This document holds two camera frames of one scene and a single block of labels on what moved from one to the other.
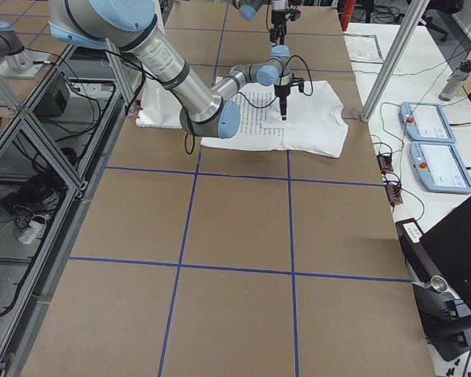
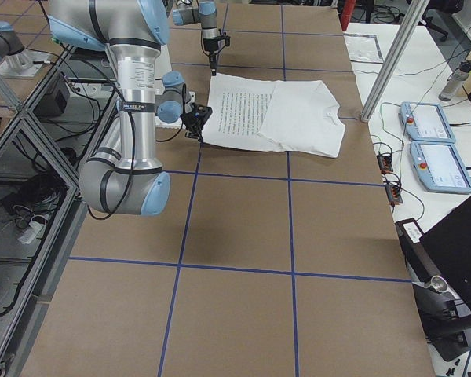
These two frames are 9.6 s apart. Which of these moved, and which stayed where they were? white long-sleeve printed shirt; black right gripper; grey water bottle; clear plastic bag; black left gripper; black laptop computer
Moved: black right gripper; black left gripper
Stayed: grey water bottle; white long-sleeve printed shirt; clear plastic bag; black laptop computer
